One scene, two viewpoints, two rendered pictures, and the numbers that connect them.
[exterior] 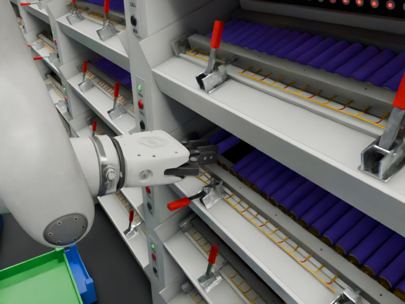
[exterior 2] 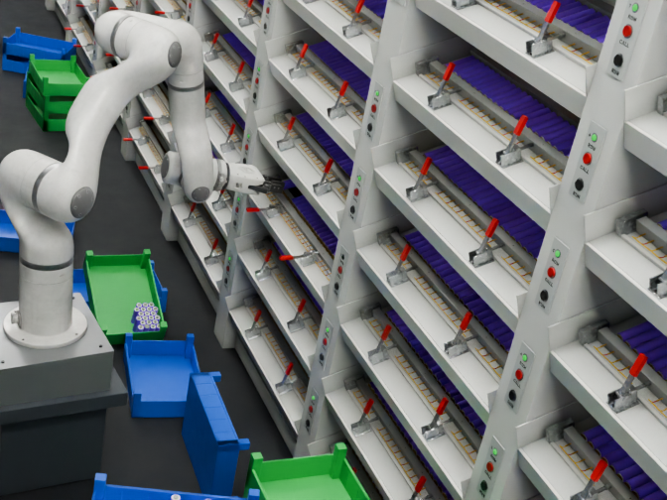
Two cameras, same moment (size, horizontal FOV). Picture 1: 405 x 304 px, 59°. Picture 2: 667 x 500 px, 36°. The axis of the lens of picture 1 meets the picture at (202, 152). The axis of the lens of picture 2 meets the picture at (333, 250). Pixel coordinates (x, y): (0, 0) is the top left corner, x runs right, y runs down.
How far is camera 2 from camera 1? 2.26 m
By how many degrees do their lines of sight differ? 5
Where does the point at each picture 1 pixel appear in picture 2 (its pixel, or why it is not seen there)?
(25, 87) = (202, 133)
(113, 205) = (198, 236)
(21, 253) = not seen: hidden behind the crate
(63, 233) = (200, 194)
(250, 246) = (283, 236)
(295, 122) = (307, 173)
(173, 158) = (254, 181)
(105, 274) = (175, 298)
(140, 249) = (216, 274)
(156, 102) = (256, 148)
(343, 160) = (312, 187)
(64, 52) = not seen: hidden behind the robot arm
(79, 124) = not seen: hidden behind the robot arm
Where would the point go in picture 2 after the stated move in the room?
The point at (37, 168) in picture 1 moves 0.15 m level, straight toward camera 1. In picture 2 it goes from (200, 165) to (211, 190)
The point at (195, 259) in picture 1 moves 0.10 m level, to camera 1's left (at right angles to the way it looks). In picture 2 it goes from (258, 264) to (224, 256)
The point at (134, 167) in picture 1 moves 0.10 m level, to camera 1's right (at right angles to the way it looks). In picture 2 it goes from (233, 179) to (270, 187)
